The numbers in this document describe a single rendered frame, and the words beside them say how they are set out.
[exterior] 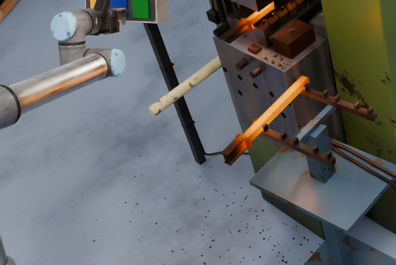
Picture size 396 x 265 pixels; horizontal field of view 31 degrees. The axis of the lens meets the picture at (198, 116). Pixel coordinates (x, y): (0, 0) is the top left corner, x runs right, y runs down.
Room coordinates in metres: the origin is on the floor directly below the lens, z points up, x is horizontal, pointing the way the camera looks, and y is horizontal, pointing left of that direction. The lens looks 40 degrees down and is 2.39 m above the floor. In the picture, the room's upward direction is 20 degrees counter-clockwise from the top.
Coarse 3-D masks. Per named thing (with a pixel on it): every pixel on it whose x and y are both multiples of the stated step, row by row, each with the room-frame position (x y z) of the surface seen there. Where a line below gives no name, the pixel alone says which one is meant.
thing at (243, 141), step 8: (296, 80) 1.77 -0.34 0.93; (304, 80) 1.76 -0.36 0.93; (288, 88) 1.75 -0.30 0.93; (296, 88) 1.73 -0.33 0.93; (280, 96) 1.72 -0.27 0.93; (288, 96) 1.71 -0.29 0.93; (272, 104) 1.70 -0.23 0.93; (280, 104) 1.69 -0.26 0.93; (264, 112) 1.68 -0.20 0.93; (272, 112) 1.66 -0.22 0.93; (256, 120) 1.65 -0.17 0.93; (264, 120) 1.64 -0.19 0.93; (248, 128) 1.63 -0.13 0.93; (256, 128) 1.62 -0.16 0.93; (240, 136) 1.60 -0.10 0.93; (248, 136) 1.60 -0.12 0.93; (256, 136) 1.61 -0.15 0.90; (232, 144) 1.58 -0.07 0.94; (240, 144) 1.58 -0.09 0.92; (248, 144) 1.58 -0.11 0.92; (224, 152) 1.56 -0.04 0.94; (232, 152) 1.56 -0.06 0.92; (240, 152) 1.57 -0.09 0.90; (232, 160) 1.55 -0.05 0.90
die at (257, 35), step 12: (288, 0) 2.12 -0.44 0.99; (300, 0) 2.10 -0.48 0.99; (312, 0) 2.11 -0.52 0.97; (240, 12) 2.17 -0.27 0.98; (252, 12) 2.13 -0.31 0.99; (276, 12) 2.08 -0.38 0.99; (252, 24) 2.05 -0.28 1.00; (264, 24) 2.04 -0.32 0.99; (276, 24) 2.03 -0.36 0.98; (252, 36) 2.07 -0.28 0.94; (264, 36) 2.00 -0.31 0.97
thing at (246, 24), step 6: (270, 6) 2.10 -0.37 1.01; (258, 12) 2.09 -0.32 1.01; (264, 12) 2.09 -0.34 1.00; (246, 18) 2.08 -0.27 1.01; (252, 18) 2.07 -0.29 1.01; (240, 24) 2.05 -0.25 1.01; (246, 24) 2.05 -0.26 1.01; (228, 30) 2.05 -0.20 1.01; (234, 30) 2.03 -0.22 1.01; (240, 30) 2.05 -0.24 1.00; (246, 30) 2.05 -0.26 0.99; (228, 36) 2.01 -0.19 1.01; (234, 36) 2.03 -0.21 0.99; (228, 42) 2.02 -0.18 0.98
